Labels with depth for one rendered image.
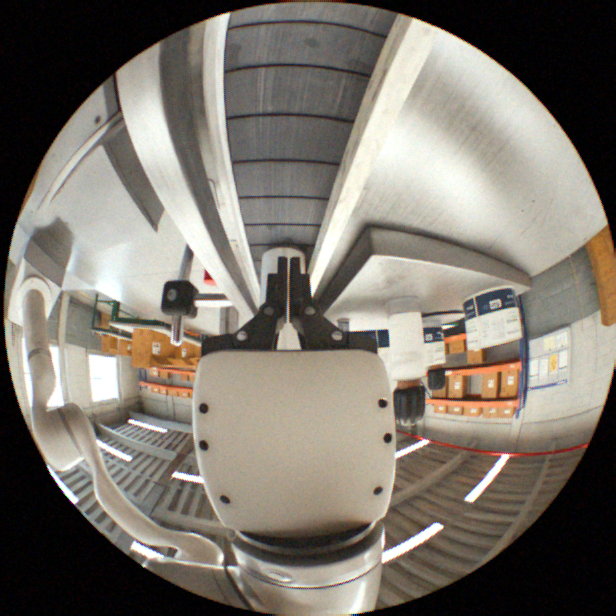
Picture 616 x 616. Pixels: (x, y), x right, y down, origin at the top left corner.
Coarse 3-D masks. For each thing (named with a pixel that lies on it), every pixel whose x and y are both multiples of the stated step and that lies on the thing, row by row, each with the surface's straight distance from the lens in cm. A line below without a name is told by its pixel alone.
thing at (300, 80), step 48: (240, 48) 13; (288, 48) 12; (336, 48) 13; (240, 96) 13; (288, 96) 13; (336, 96) 13; (240, 144) 14; (288, 144) 14; (336, 144) 14; (240, 192) 17; (288, 192) 17; (288, 240) 23
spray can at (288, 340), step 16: (272, 256) 23; (288, 256) 22; (304, 256) 24; (272, 272) 22; (288, 272) 21; (304, 272) 23; (288, 288) 21; (288, 304) 20; (288, 320) 20; (288, 336) 20
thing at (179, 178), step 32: (128, 64) 6; (160, 64) 5; (128, 96) 6; (160, 96) 5; (128, 128) 6; (160, 128) 5; (192, 128) 6; (160, 160) 6; (192, 160) 6; (160, 192) 6; (192, 192) 6; (192, 224) 7; (224, 256) 10; (224, 288) 13
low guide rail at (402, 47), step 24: (408, 24) 10; (384, 48) 11; (408, 48) 10; (384, 72) 10; (408, 72) 10; (384, 96) 10; (360, 120) 11; (384, 120) 10; (360, 144) 10; (360, 168) 11; (336, 192) 13; (360, 192) 13; (336, 216) 14; (336, 240) 16; (312, 264) 22; (312, 288) 26
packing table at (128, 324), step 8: (120, 320) 233; (128, 320) 225; (136, 320) 218; (144, 320) 213; (152, 320) 208; (120, 328) 258; (128, 328) 238; (144, 328) 210; (152, 328) 200; (160, 328) 196; (168, 328) 201; (168, 336) 257; (184, 336) 248; (192, 336) 298; (200, 344) 340
